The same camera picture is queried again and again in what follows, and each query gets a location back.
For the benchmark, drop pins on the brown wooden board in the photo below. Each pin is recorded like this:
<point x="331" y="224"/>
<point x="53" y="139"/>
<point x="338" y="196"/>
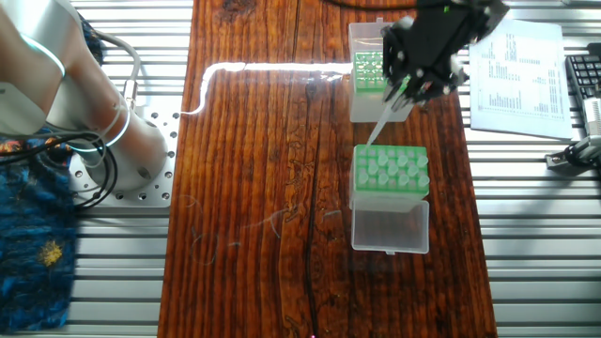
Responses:
<point x="254" y="207"/>

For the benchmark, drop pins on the blue patterned cloth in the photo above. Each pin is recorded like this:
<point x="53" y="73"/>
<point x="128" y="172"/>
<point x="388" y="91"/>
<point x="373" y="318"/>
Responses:
<point x="33" y="253"/>

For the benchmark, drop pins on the printed white paper sheet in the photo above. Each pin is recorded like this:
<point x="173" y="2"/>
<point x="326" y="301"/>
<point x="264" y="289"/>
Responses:
<point x="521" y="84"/>

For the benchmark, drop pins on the tall green pipette tip holder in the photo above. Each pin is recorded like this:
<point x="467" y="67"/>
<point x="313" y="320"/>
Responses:
<point x="390" y="225"/>

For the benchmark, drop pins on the black keyboard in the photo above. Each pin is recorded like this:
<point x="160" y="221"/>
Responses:
<point x="584" y="75"/>

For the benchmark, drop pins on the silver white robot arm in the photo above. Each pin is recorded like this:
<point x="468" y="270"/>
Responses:
<point x="56" y="84"/>

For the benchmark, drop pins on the clear large pipette tip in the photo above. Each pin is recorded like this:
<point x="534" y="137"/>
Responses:
<point x="385" y="117"/>

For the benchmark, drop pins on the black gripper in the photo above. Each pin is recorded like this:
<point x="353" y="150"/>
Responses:
<point x="441" y="28"/>

